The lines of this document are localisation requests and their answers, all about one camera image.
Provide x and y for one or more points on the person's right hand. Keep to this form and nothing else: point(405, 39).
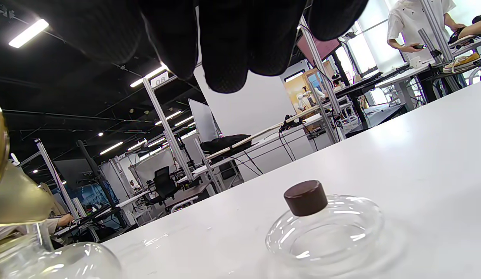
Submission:
point(225, 38)

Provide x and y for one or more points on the glass lid with brown knob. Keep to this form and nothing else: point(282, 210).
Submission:
point(306, 197)

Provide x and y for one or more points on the yellow plastic pitcher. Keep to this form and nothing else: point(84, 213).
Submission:
point(15, 193)

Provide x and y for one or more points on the white backdrop panel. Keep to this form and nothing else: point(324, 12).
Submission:
point(244, 104)

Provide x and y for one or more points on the ceiling light strip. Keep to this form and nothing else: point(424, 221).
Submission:
point(149, 75)
point(29, 33)

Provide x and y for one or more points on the pink board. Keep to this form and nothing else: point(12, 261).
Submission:
point(318, 46)

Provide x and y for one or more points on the black bag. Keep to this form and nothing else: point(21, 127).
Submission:
point(225, 143)

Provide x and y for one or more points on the black office chair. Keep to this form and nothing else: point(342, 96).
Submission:
point(163, 184)

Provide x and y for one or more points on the cream yellow sneaker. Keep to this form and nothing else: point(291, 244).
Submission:
point(461, 62)

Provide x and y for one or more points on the aluminium frame post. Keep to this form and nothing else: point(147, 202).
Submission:
point(166, 131)

